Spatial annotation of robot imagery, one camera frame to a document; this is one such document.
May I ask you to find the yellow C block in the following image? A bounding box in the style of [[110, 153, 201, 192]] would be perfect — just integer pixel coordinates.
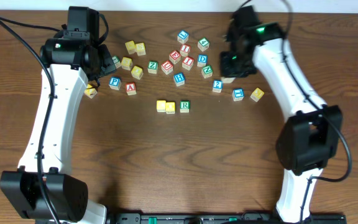
[[156, 100, 166, 113]]

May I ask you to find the green R block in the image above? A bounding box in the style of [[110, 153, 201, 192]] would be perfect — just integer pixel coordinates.
[[180, 100, 190, 113]]

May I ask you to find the yellow O block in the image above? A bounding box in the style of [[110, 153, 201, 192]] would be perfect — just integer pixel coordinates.
[[165, 101, 176, 114]]

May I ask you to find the blue l block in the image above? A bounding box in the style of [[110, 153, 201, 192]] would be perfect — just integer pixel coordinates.
[[177, 30, 189, 44], [221, 77, 235, 83]]

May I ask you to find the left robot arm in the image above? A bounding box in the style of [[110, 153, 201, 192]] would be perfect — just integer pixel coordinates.
[[0, 38, 116, 223]]

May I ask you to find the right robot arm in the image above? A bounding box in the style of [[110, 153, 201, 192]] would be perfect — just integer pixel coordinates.
[[220, 4, 342, 223]]

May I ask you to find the green L block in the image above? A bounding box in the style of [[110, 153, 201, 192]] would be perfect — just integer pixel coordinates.
[[112, 55, 121, 68]]

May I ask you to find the blue P block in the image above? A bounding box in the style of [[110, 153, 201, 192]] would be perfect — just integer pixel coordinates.
[[109, 77, 122, 90]]

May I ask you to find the yellow S block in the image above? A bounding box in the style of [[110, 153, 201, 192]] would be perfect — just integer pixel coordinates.
[[121, 57, 133, 70]]

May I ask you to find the blue 2 block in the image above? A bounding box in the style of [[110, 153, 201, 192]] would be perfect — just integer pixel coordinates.
[[212, 80, 223, 93]]

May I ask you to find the blue T block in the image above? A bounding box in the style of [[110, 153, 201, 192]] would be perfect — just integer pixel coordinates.
[[232, 88, 244, 101]]

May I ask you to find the yellow K block far left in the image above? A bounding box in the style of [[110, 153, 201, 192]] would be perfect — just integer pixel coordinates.
[[84, 84, 98, 99]]

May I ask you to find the yellow k block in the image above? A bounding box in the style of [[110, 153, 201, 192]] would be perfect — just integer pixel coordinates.
[[250, 88, 264, 102], [84, 84, 98, 99]]

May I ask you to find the yellow block back left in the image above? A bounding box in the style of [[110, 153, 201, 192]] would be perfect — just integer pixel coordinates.
[[125, 40, 136, 54]]

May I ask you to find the yellow G block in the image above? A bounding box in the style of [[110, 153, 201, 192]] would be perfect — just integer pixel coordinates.
[[131, 65, 144, 80]]

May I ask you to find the green N block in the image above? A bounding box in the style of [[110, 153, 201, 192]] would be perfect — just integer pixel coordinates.
[[201, 65, 213, 78]]

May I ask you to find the red A block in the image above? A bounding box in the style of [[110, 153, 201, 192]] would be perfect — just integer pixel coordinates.
[[126, 82, 137, 95]]

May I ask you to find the blue D block centre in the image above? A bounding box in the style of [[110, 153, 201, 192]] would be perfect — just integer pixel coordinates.
[[197, 54, 208, 67]]

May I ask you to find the yellow K block right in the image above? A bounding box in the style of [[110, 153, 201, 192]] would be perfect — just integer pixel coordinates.
[[250, 88, 264, 102]]

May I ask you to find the yellow block back right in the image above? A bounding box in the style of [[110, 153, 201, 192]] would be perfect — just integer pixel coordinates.
[[135, 42, 146, 56]]

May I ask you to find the green 4 block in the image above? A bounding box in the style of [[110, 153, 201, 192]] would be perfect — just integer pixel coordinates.
[[198, 37, 210, 52]]

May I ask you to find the green Z block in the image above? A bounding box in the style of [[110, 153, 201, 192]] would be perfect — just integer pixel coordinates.
[[147, 60, 158, 74]]

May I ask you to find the red I block front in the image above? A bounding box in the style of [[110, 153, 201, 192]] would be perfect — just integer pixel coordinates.
[[182, 56, 194, 70]]

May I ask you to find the red i block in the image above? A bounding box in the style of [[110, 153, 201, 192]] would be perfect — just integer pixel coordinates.
[[182, 56, 194, 70], [180, 44, 191, 57]]

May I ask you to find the red I block back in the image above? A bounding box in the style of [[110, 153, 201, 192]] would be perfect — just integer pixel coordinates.
[[180, 44, 191, 57]]

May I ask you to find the blue H block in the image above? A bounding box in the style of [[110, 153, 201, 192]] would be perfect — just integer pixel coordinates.
[[173, 73, 185, 86]]

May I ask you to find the red U block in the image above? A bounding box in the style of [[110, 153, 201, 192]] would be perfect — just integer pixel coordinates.
[[161, 60, 173, 75]]

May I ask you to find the blue L block back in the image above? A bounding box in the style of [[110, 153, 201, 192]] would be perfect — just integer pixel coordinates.
[[177, 30, 189, 44]]

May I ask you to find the red E block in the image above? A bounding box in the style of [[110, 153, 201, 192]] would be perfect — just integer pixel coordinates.
[[169, 50, 181, 65]]

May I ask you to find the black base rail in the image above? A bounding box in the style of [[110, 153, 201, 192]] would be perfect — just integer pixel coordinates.
[[109, 212, 347, 224]]

